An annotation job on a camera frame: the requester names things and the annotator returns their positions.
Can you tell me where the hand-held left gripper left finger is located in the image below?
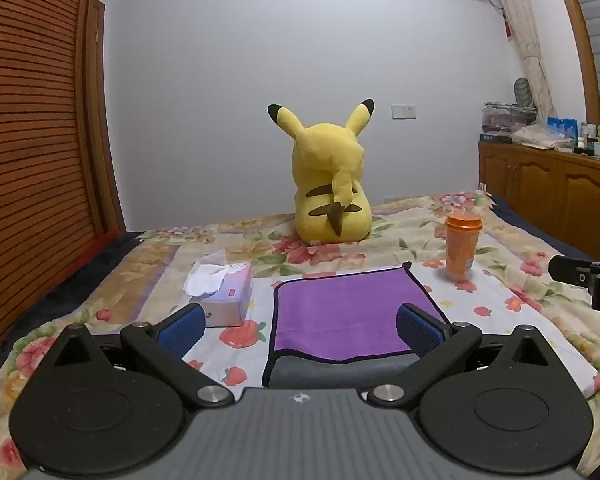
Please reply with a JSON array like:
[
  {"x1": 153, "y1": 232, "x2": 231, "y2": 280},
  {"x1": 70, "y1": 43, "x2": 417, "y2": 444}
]
[{"x1": 54, "y1": 304, "x2": 233, "y2": 408}]

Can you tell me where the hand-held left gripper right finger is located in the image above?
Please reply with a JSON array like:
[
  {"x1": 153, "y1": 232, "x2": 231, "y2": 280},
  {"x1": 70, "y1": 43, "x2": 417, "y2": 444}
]
[{"x1": 367, "y1": 302, "x2": 551, "y2": 409}]

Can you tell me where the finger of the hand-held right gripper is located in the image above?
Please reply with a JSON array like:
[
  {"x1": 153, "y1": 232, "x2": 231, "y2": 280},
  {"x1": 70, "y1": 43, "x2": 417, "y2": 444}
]
[{"x1": 548, "y1": 255, "x2": 595, "y2": 287}]

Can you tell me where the purple towel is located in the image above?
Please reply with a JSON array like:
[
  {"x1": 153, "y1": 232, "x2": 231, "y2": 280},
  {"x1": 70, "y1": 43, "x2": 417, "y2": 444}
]
[{"x1": 271, "y1": 261, "x2": 452, "y2": 365}]

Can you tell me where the grey towel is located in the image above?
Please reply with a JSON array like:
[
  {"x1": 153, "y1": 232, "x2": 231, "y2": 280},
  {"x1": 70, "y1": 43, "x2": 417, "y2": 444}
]
[{"x1": 261, "y1": 351, "x2": 422, "y2": 390}]

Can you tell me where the tissue box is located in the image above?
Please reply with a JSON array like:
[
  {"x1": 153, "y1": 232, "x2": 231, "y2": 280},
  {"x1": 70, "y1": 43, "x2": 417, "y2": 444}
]
[{"x1": 184, "y1": 249, "x2": 254, "y2": 328}]

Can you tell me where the wooden cabinet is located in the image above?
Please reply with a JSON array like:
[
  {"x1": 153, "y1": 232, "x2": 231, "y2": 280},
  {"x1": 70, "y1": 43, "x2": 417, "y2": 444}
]
[{"x1": 478, "y1": 140, "x2": 600, "y2": 262}]

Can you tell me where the floral blanket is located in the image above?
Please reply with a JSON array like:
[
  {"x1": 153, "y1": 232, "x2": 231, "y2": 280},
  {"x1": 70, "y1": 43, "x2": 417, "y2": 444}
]
[{"x1": 0, "y1": 190, "x2": 600, "y2": 480}]

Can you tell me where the orange cup with lid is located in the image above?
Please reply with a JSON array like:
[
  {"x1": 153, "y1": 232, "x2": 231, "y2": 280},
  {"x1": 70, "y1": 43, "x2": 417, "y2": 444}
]
[{"x1": 444, "y1": 212, "x2": 483, "y2": 281}]

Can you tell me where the group of small bottles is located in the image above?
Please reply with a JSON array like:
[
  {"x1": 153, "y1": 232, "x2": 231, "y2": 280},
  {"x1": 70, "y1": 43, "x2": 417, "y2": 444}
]
[{"x1": 575, "y1": 116, "x2": 600, "y2": 158}]

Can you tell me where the beige cloth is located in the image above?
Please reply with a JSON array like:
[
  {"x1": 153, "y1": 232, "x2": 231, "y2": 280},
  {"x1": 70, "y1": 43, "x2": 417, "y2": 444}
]
[{"x1": 511, "y1": 124, "x2": 572, "y2": 152}]

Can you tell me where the blue packet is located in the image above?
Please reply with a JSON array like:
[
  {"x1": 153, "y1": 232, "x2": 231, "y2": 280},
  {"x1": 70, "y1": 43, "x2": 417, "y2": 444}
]
[{"x1": 547, "y1": 116, "x2": 579, "y2": 142}]

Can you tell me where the stack of folded clothes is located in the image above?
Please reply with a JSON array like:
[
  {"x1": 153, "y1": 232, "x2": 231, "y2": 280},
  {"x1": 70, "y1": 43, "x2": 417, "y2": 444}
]
[{"x1": 481, "y1": 102, "x2": 537, "y2": 137}]

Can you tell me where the yellow plush toy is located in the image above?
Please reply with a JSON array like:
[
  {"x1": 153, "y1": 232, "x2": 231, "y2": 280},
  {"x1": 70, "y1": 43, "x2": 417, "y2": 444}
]
[{"x1": 267, "y1": 99, "x2": 376, "y2": 247}]

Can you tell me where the green fan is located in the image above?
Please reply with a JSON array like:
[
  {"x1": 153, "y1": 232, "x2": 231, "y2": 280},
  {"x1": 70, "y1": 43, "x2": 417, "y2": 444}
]
[{"x1": 513, "y1": 77, "x2": 534, "y2": 109}]

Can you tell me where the beige curtain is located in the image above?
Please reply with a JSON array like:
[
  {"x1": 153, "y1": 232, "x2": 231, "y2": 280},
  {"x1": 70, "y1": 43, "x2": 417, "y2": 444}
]
[{"x1": 481, "y1": 0, "x2": 557, "y2": 122}]

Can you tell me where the wooden louvered wardrobe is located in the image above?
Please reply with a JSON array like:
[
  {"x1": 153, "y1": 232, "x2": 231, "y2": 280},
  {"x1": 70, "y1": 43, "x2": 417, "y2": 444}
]
[{"x1": 0, "y1": 0, "x2": 127, "y2": 386}]

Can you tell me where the wooden window frame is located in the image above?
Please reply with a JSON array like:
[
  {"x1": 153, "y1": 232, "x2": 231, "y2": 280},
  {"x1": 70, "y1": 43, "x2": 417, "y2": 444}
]
[{"x1": 549, "y1": 0, "x2": 600, "y2": 126}]

